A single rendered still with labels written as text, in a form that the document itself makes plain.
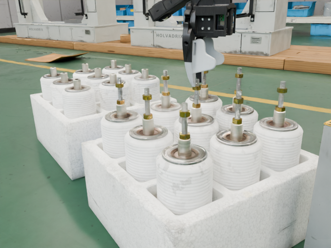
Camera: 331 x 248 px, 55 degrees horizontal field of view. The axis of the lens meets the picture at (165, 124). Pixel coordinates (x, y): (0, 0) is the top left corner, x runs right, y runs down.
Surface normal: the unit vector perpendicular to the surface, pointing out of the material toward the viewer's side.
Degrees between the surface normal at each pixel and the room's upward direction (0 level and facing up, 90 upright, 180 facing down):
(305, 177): 90
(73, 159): 90
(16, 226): 0
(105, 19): 90
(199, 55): 85
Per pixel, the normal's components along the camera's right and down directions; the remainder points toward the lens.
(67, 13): 0.81, 0.19
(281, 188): 0.54, 0.29
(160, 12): -0.47, 0.33
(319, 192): -0.84, 0.21
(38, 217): -0.02, -0.93
